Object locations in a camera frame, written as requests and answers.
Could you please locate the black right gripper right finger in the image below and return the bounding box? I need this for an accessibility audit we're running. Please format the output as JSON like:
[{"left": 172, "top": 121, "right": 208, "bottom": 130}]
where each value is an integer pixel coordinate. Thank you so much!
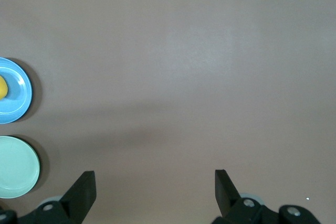
[{"left": 211, "top": 169, "right": 322, "bottom": 224}]

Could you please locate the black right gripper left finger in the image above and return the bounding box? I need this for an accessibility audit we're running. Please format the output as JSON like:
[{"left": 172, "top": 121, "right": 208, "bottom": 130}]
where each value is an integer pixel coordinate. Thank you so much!
[{"left": 15, "top": 170, "right": 97, "bottom": 224}]

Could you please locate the yellow lemon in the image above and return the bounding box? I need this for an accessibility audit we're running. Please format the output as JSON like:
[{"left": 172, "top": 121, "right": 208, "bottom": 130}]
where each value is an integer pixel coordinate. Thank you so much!
[{"left": 0, "top": 76, "right": 8, "bottom": 101}]

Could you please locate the light green plate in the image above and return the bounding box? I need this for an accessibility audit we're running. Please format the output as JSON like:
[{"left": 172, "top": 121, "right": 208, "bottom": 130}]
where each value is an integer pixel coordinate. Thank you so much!
[{"left": 0, "top": 135, "right": 41, "bottom": 199}]

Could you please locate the blue plate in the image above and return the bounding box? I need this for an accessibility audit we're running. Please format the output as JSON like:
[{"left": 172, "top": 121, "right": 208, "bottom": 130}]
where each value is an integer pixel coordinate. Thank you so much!
[{"left": 0, "top": 57, "right": 33, "bottom": 124}]

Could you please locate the brown table cover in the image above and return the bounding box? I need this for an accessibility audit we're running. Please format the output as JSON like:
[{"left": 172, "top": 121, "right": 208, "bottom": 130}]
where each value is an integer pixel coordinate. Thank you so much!
[{"left": 0, "top": 0, "right": 336, "bottom": 224}]

